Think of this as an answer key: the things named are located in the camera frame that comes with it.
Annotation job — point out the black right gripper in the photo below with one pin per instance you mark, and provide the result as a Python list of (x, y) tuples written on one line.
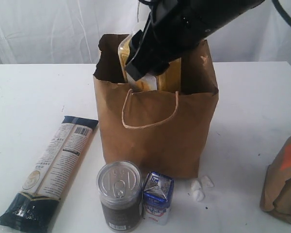
[(177, 26)]

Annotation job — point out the clear can with metal lid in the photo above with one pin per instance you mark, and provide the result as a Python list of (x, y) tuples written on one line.
[(120, 192)]

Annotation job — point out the long noodle package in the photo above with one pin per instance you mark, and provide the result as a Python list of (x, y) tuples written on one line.
[(34, 206)]

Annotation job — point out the brown pouch with orange label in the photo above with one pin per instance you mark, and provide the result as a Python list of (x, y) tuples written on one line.
[(276, 192)]

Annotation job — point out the yellow millet plastic bottle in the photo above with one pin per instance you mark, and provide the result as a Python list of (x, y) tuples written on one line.
[(163, 76)]

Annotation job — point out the large brown paper bag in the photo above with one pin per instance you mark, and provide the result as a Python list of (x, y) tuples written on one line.
[(156, 130)]

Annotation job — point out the white curtain backdrop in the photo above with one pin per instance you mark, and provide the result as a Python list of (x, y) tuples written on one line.
[(68, 31)]

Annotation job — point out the blue white milk carton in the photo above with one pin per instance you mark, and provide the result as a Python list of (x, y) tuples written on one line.
[(157, 197)]

